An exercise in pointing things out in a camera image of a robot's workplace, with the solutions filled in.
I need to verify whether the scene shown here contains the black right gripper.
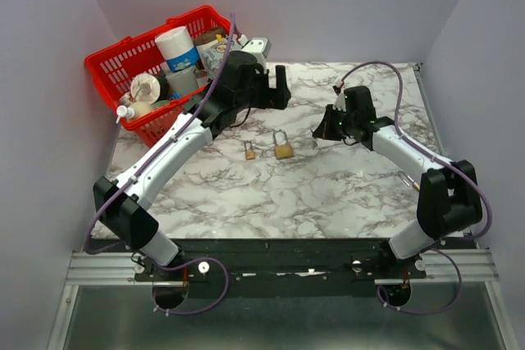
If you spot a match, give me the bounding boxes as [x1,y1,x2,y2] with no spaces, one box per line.
[313,104,358,141]

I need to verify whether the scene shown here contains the brass padlock long shackle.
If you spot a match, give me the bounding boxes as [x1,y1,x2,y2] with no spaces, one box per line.
[272,129,294,160]

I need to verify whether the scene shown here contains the small brass padlock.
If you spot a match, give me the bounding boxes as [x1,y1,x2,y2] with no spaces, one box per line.
[244,140,257,161]

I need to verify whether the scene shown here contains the large brass padlock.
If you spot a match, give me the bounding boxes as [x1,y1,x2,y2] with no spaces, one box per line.
[398,171,420,192]

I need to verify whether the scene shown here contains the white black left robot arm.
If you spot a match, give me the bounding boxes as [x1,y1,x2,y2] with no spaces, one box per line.
[93,51,291,280]

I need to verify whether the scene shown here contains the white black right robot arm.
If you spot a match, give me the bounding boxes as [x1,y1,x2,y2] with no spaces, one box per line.
[313,86,482,278]

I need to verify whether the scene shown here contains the grey cartoon snack bag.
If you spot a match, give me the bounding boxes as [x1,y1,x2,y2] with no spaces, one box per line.
[196,34,227,80]

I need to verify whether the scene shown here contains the brown chocolate package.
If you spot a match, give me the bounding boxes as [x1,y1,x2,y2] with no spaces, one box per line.
[193,26,229,47]

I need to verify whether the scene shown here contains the grey paper cup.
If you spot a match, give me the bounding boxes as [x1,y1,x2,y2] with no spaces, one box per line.
[166,66,199,98]

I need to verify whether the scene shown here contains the white paper towel roll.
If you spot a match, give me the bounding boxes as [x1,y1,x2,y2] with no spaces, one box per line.
[154,26,199,72]

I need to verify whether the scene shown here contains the white pump lotion bottle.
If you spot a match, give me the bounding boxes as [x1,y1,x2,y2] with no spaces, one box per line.
[116,102,154,124]

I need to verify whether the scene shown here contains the red plastic shopping basket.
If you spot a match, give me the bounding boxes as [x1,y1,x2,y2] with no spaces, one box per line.
[84,5,230,148]

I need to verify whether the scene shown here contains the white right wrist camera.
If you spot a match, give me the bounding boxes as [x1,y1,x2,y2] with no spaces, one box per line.
[332,85,346,112]

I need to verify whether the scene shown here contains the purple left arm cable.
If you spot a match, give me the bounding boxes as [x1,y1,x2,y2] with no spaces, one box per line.
[84,11,247,256]

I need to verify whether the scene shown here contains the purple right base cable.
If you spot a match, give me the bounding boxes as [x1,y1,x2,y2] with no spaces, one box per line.
[376,248,464,315]

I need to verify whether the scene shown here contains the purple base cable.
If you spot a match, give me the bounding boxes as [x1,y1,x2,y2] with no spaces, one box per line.
[376,248,464,315]
[153,258,230,318]

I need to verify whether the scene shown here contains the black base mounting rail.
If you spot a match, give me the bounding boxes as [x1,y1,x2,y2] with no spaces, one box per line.
[71,239,426,303]

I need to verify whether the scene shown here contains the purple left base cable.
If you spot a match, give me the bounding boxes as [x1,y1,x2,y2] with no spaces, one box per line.
[153,258,230,318]

